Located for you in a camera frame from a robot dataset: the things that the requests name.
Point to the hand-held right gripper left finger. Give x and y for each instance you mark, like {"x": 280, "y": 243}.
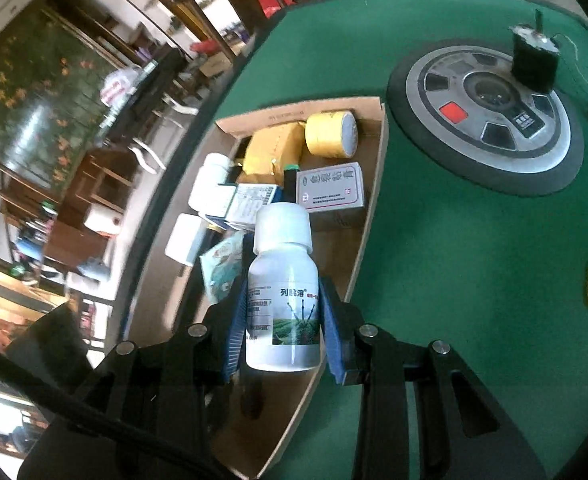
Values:
{"x": 233, "y": 332}

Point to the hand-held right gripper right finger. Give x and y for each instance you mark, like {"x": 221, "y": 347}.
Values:
{"x": 335, "y": 330}

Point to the white bottle with green label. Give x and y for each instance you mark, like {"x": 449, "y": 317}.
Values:
{"x": 284, "y": 310}

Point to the teal printed packet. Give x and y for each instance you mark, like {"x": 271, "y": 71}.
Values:
{"x": 221, "y": 267}

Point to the cardboard box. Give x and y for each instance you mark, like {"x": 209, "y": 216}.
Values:
{"x": 336, "y": 227}

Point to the black box with gold band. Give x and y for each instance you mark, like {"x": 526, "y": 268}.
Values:
{"x": 217, "y": 226}

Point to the white and blue box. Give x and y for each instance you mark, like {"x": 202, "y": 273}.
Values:
{"x": 251, "y": 200}

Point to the white box with red print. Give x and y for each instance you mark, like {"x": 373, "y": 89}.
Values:
{"x": 331, "y": 187}

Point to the black item with teal top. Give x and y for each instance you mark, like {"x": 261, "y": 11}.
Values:
{"x": 290, "y": 182}

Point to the yellow sponge piece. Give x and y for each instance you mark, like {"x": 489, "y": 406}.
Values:
{"x": 269, "y": 152}

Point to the yellow tape roll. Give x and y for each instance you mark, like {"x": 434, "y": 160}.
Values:
{"x": 331, "y": 132}

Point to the wooden side table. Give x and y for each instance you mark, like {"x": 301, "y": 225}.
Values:
{"x": 98, "y": 180}

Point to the white stool legs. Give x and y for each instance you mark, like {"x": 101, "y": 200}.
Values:
{"x": 148, "y": 152}

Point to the dark wooden bench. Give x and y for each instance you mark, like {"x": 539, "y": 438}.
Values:
{"x": 148, "y": 90}

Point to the white plastic bag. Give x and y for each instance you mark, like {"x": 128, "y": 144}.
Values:
{"x": 118, "y": 85}

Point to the red bag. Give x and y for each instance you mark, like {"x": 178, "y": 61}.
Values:
{"x": 268, "y": 4}

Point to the black cylindrical motor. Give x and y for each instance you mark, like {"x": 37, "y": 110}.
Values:
{"x": 534, "y": 62}

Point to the floral wall painting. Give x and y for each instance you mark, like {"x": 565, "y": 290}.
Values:
{"x": 28, "y": 95}

